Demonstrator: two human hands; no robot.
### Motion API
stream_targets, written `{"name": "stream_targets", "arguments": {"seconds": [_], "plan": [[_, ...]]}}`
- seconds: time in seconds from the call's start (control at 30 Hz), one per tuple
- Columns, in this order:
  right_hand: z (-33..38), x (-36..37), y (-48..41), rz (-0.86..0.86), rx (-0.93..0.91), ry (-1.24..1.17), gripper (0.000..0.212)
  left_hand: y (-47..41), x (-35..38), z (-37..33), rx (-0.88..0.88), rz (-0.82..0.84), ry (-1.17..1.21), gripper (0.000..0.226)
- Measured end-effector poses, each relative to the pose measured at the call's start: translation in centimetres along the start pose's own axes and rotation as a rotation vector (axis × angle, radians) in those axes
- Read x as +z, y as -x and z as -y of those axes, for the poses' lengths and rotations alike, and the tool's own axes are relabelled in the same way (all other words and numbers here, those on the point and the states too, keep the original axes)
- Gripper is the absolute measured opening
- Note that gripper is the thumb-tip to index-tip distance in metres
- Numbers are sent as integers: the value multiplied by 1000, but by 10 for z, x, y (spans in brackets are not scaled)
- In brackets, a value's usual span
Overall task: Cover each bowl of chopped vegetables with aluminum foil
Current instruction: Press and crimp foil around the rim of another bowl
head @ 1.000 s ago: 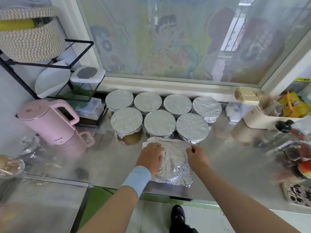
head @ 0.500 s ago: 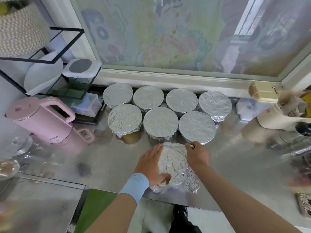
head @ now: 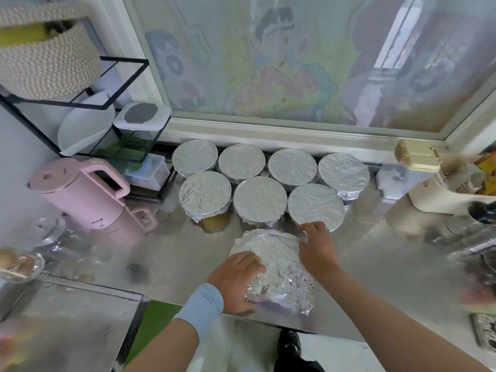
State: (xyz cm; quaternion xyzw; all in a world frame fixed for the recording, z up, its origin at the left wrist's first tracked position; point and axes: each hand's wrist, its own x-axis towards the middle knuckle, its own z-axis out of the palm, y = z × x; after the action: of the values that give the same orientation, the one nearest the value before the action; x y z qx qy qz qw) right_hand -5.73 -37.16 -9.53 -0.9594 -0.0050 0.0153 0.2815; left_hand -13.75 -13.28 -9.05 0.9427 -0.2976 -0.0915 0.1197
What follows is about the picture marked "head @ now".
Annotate black trousers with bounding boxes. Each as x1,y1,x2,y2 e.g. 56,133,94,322
273,348,327,372

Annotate light blue wristband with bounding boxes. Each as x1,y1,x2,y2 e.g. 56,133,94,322
172,283,225,342

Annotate person's left hand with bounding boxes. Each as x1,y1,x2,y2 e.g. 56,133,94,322
205,252,267,316

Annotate black right shoe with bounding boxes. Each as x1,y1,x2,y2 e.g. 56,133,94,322
276,329,302,361

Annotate person's left forearm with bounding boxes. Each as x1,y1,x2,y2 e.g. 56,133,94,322
124,320,198,372

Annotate clear glass jar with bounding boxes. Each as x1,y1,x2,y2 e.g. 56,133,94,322
31,215,67,246

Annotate white plate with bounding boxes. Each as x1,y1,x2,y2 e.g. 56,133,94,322
57,90,117,157

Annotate person's right hand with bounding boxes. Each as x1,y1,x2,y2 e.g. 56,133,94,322
298,221,342,280

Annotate black metal rack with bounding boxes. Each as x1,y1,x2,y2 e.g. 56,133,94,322
0,56,172,202

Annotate beige round object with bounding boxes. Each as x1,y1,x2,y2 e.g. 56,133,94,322
394,138,443,172

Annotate patterned case smartphone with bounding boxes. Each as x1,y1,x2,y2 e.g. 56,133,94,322
471,312,496,352

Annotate person's right forearm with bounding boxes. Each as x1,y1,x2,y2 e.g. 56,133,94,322
321,263,489,372

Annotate stack of aluminium foil sheets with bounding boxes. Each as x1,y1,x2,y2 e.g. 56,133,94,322
230,228,316,315

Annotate yellow bowl with greens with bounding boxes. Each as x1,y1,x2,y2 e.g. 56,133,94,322
197,213,231,233

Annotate foil-wrapped bowl being handled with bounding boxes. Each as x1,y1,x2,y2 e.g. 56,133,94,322
318,152,371,202

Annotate woven rope basket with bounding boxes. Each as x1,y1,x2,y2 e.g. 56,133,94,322
0,19,102,101

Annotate window with cartoon film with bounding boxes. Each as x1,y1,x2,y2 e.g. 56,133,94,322
85,0,496,163

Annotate clear glass shaker bottle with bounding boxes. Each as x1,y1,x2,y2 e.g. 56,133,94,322
445,232,496,256

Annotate pink electric kettle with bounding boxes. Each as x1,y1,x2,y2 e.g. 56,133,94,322
27,157,131,229

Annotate stainless steel countertop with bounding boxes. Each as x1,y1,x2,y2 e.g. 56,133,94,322
0,139,496,372

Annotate green floor mat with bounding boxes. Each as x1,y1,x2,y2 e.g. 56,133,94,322
126,300,183,365

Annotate yellow item in basket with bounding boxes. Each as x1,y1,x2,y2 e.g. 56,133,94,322
0,25,49,47

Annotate cream organiser tray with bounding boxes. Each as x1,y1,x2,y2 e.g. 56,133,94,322
408,154,496,215

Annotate clear plastic box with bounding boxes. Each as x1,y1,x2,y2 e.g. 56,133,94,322
124,153,170,191

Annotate woven rope basket lid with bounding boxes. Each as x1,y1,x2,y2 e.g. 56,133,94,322
0,2,92,28

